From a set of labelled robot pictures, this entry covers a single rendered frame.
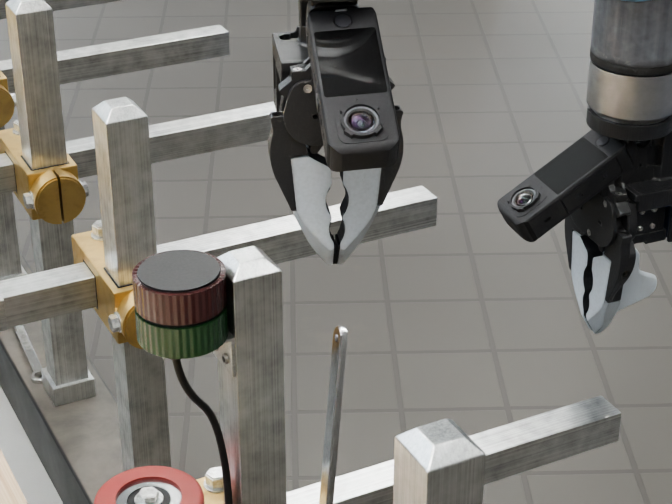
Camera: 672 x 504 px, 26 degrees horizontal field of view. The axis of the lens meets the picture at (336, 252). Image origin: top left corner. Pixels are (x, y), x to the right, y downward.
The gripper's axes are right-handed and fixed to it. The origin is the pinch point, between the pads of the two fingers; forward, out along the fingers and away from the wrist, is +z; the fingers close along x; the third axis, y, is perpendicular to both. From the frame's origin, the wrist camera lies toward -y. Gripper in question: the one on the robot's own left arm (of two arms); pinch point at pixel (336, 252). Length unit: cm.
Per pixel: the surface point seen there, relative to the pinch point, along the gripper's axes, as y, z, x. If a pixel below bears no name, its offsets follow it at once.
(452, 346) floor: 153, 107, -45
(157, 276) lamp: -7.3, -3.1, 12.5
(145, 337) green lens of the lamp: -8.4, 0.7, 13.5
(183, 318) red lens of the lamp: -9.6, -1.2, 11.1
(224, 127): 51, 12, 5
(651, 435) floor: 119, 107, -75
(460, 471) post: -30.4, -3.4, -2.1
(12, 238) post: 65, 31, 29
